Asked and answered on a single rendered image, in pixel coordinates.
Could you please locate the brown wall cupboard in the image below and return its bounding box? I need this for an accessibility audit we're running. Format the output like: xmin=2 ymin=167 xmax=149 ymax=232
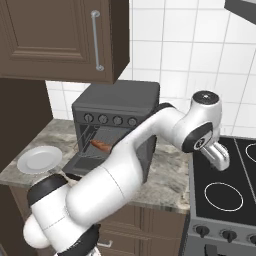
xmin=0 ymin=0 xmax=131 ymax=85

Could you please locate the brown base cupboard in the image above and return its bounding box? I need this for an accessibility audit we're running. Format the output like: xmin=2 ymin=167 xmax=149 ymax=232
xmin=8 ymin=184 xmax=188 ymax=256

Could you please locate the black hob stove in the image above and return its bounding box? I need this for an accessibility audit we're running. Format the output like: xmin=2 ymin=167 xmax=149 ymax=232
xmin=179 ymin=134 xmax=256 ymax=256

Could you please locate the brown wall cupboard door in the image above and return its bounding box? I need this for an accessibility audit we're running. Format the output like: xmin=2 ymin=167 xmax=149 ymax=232
xmin=0 ymin=0 xmax=113 ymax=83

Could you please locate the white round plate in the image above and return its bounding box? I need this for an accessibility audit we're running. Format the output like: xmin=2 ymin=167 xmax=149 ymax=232
xmin=16 ymin=145 xmax=64 ymax=176

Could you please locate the silver drawer handle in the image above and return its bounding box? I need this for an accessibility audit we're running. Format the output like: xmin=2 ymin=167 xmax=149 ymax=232
xmin=97 ymin=240 xmax=114 ymax=249

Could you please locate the grey range hood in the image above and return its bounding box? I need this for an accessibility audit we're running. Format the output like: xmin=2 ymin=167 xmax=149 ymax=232
xmin=223 ymin=0 xmax=256 ymax=26

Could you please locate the toaster oven door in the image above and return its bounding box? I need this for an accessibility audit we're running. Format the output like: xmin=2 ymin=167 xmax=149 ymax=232
xmin=62 ymin=153 xmax=114 ymax=181

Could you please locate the wire toaster oven rack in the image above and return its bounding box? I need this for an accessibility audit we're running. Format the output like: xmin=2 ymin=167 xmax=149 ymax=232
xmin=73 ymin=124 xmax=116 ymax=158

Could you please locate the silver cupboard door handle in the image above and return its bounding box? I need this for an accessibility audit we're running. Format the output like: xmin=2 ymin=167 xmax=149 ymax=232
xmin=90 ymin=9 xmax=105 ymax=72

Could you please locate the dark grey toaster oven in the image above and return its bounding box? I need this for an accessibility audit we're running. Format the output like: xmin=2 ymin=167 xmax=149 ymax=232
xmin=62 ymin=79 xmax=161 ymax=184

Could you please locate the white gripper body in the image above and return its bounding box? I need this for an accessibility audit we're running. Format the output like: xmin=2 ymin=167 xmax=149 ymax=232
xmin=202 ymin=141 xmax=231 ymax=172

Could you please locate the toaster oven knob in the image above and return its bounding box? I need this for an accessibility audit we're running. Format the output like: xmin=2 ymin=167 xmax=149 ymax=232
xmin=112 ymin=115 xmax=124 ymax=126
xmin=83 ymin=112 xmax=95 ymax=123
xmin=98 ymin=113 xmax=109 ymax=125
xmin=127 ymin=116 xmax=139 ymax=127

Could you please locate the dark brown tall cupboard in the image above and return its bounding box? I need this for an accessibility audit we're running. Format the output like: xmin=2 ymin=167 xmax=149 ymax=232
xmin=0 ymin=77 xmax=55 ymax=256

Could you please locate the brown baguette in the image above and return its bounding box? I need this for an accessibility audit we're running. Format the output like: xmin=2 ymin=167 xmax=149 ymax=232
xmin=90 ymin=139 xmax=113 ymax=154

